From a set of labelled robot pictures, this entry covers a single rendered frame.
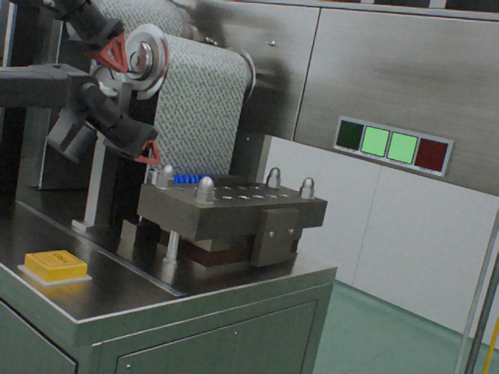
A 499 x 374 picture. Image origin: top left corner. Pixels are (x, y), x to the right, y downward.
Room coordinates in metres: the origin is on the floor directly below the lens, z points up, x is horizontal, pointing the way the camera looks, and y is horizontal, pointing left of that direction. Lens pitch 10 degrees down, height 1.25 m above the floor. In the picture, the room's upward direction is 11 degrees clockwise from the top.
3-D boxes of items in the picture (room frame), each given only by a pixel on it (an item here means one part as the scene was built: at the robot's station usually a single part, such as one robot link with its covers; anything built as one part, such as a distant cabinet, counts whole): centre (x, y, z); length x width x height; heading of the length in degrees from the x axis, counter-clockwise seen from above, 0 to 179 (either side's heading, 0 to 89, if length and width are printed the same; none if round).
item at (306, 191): (1.22, -0.13, 1.05); 0.04 x 0.04 x 0.04
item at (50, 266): (0.84, 0.27, 0.91); 0.07 x 0.07 x 0.02; 51
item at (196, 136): (1.17, 0.12, 1.11); 0.23 x 0.01 x 0.18; 141
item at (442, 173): (1.12, -0.26, 1.18); 0.25 x 0.01 x 0.07; 51
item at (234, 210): (1.13, 0.01, 1.00); 0.40 x 0.16 x 0.06; 141
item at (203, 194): (0.98, 0.07, 1.05); 0.04 x 0.04 x 0.04
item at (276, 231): (1.08, -0.08, 0.96); 0.10 x 0.03 x 0.11; 141
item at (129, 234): (1.18, 0.12, 0.92); 0.28 x 0.04 x 0.04; 141
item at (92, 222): (1.11, 0.30, 1.05); 0.06 x 0.05 x 0.31; 141
